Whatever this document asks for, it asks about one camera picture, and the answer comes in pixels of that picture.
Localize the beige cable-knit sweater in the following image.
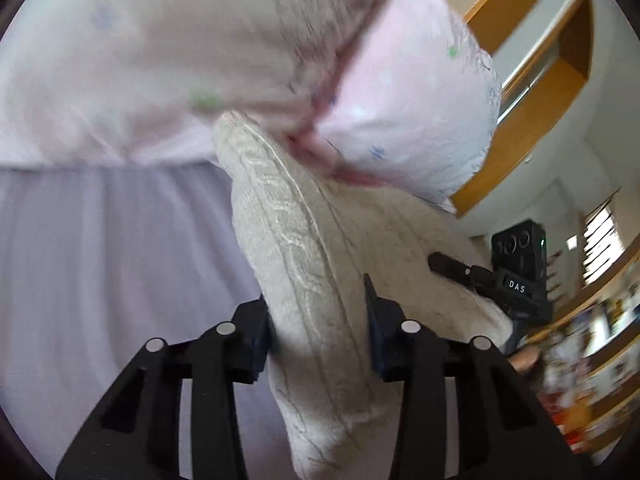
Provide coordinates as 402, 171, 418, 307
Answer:
213, 113, 512, 479

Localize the pink floral pillow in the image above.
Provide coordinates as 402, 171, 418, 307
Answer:
1, 0, 374, 169
286, 0, 502, 211

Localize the black camera box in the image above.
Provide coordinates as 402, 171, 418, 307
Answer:
490, 219, 547, 286

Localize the lavender bed sheet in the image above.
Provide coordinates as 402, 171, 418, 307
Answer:
0, 159, 302, 480

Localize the person's right hand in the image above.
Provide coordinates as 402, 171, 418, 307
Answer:
508, 344, 541, 375

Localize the wooden window frame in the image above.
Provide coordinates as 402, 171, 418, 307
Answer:
452, 0, 594, 217

